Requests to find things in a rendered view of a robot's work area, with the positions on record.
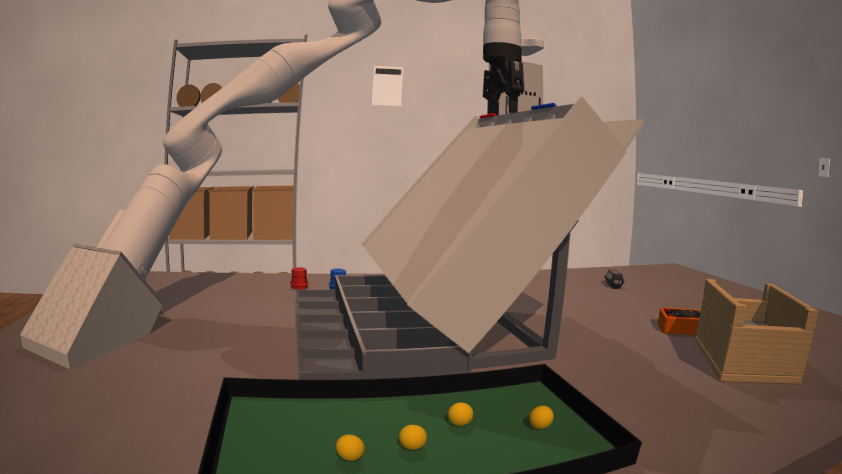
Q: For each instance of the orange digital multimeter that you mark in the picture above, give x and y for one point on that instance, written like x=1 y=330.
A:
x=673 y=321

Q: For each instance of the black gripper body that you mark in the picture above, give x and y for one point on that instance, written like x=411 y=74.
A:
x=498 y=54

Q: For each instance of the red plug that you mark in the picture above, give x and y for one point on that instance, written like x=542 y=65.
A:
x=299 y=278

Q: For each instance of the wooden crate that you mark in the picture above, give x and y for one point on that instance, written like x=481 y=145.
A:
x=753 y=353

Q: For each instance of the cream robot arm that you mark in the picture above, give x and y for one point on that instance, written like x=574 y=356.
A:
x=141 y=230

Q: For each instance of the green tray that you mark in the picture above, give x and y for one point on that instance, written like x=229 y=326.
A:
x=281 y=426

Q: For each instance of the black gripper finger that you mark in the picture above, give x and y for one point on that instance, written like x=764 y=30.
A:
x=515 y=70
x=493 y=98

